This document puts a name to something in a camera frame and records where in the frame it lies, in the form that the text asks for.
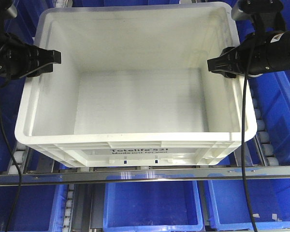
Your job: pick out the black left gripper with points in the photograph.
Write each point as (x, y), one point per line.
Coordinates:
(18, 59)

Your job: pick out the white plastic tote bin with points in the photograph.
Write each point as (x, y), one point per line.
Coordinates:
(133, 88)

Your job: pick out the shelf roller track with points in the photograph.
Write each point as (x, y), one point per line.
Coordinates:
(261, 140)
(20, 154)

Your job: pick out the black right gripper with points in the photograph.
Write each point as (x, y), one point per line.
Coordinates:
(272, 55)

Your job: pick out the grey camera left wrist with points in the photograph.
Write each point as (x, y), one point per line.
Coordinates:
(9, 11)

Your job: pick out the grey camera right wrist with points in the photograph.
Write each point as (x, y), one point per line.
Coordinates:
(238, 10)

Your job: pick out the grey camera wrist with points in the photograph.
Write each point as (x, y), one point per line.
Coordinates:
(9, 11)
(238, 10)

